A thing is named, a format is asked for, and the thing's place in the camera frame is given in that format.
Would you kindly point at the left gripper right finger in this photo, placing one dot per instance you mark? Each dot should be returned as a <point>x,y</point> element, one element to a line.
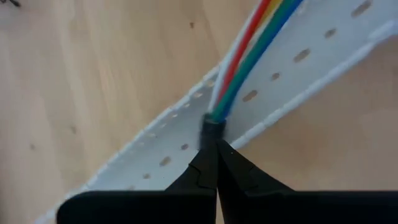
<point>280,208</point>

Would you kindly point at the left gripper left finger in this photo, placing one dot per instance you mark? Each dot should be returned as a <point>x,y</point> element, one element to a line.
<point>155,208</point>

